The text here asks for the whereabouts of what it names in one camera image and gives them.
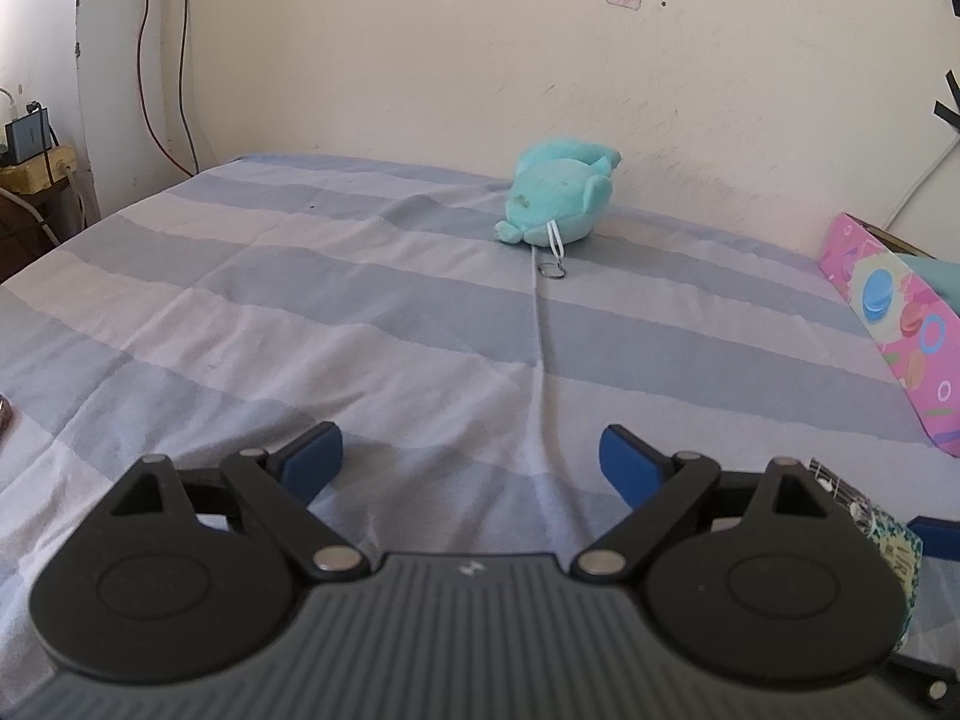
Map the pale green object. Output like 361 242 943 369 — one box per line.
898 253 960 320

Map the dark green cable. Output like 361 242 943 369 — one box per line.
166 0 202 175

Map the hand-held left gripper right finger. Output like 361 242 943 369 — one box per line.
572 424 856 582

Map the patterned teal packet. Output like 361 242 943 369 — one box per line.
806 456 925 650

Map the teal plush toy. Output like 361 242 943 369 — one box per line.
493 137 623 280

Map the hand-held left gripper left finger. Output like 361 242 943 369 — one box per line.
109 421 370 582

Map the striped bed sheet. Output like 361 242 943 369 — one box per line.
0 152 960 720

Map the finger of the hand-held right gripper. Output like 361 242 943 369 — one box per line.
906 515 960 565
883 652 960 720

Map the pink patterned cardboard box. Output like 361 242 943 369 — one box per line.
817 212 960 458

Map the black power adapter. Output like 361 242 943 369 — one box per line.
4 108 61 166

